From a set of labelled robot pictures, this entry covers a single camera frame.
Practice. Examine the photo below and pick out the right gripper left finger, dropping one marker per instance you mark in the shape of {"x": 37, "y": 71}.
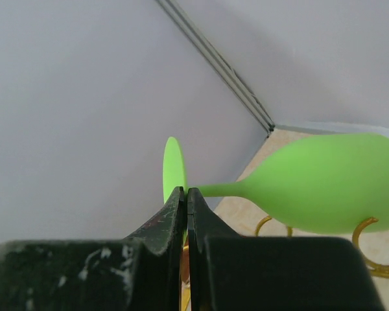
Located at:
{"x": 138, "y": 272}

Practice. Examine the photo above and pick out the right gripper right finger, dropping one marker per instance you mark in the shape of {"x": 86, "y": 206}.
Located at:
{"x": 229, "y": 271}

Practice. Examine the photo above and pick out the green wine glass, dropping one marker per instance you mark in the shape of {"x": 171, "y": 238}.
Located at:
{"x": 325, "y": 184}

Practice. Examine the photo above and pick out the gold wire glass rack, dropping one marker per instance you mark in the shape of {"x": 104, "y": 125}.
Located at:
{"x": 374, "y": 246}

